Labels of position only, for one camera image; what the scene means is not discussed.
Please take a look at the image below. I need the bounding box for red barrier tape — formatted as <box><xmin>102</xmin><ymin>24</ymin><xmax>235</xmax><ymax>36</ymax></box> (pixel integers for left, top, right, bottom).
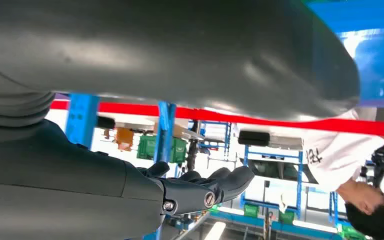
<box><xmin>50</xmin><ymin>100</ymin><xmax>384</xmax><ymax>139</ymax></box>

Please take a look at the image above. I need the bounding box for green plastic crate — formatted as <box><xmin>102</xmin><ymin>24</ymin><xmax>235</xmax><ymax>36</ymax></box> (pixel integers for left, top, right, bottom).
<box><xmin>170</xmin><ymin>137</ymin><xmax>189</xmax><ymax>164</ymax></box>
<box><xmin>243</xmin><ymin>204</ymin><xmax>260</xmax><ymax>219</ymax></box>
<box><xmin>137</xmin><ymin>135</ymin><xmax>157</xmax><ymax>161</ymax></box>
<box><xmin>278</xmin><ymin>210</ymin><xmax>296</xmax><ymax>225</ymax></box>
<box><xmin>340</xmin><ymin>225</ymin><xmax>367</xmax><ymax>240</ymax></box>

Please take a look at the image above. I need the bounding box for black block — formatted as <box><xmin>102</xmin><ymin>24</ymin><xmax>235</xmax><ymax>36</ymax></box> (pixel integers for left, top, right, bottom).
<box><xmin>96</xmin><ymin>115</ymin><xmax>116</xmax><ymax>130</ymax></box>
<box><xmin>237</xmin><ymin>130</ymin><xmax>271</xmax><ymax>147</ymax></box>

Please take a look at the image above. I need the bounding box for blue metal shelf rack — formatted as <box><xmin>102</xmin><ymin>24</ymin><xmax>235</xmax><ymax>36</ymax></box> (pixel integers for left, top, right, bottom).
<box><xmin>188</xmin><ymin>120</ymin><xmax>233</xmax><ymax>157</ymax></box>
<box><xmin>239</xmin><ymin>145</ymin><xmax>304</xmax><ymax>220</ymax></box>
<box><xmin>65</xmin><ymin>0</ymin><xmax>384</xmax><ymax>240</ymax></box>

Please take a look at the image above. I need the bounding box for person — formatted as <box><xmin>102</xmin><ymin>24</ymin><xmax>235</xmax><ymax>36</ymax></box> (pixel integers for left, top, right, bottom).
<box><xmin>300</xmin><ymin>107</ymin><xmax>384</xmax><ymax>240</ymax></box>

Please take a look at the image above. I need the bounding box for orange box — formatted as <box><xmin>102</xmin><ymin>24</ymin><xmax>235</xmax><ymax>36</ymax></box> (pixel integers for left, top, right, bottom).
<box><xmin>115</xmin><ymin>127</ymin><xmax>135</xmax><ymax>152</ymax></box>

